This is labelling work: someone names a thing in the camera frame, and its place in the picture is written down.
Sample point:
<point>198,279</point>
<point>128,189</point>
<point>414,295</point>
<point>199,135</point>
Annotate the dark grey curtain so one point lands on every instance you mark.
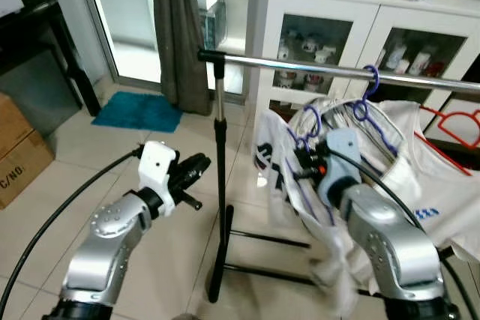
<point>180,35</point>

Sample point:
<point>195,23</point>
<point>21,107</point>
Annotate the white glass door cabinet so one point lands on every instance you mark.
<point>322,1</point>

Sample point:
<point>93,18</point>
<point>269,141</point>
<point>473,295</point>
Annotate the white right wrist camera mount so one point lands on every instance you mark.
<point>341,159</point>

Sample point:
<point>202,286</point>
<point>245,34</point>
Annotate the silver clothes rack rod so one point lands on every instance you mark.
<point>300,67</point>

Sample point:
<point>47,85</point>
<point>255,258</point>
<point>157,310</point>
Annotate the printed cardboard box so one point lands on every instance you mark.
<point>26,170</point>

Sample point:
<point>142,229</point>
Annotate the white shirt with blue print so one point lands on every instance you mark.
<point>442,185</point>

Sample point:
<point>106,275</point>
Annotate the black clothes rack stand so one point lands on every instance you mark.
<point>221,185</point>

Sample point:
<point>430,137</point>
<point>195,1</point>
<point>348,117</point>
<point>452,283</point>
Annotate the sliding glass door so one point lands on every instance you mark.
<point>127,5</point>

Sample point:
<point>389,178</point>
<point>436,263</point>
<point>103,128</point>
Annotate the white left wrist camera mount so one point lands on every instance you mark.
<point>156,162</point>

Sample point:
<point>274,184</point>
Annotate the teal floor mat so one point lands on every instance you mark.
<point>139,112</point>

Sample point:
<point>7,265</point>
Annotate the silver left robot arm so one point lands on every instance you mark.
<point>105,252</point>

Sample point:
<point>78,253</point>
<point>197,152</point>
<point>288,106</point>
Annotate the red plastic hanger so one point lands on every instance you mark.
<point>450,118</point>

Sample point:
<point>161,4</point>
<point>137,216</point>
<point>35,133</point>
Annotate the black desk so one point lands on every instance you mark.
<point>30,28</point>

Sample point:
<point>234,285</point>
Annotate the white grey appliance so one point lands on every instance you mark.
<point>214,20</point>

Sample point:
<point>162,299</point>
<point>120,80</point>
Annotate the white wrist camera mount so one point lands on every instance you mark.
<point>156,162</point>
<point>341,159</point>

